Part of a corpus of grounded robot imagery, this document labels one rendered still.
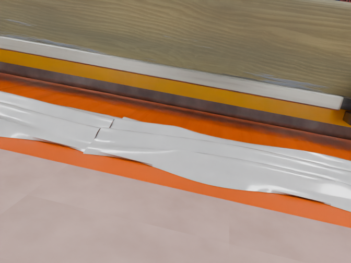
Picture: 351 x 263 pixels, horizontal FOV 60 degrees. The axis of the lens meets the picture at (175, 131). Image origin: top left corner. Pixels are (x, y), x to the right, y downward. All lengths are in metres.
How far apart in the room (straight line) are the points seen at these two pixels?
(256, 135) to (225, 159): 0.09
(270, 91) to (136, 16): 0.12
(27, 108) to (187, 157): 0.11
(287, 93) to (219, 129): 0.06
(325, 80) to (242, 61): 0.06
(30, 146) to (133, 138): 0.05
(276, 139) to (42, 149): 0.17
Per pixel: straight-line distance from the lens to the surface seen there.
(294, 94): 0.24
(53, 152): 0.16
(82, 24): 0.27
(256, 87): 0.23
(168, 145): 0.17
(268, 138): 0.25
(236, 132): 0.24
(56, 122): 0.19
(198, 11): 0.25
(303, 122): 0.27
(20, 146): 0.17
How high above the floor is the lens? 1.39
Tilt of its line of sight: 49 degrees down
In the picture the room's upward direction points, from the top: 4 degrees clockwise
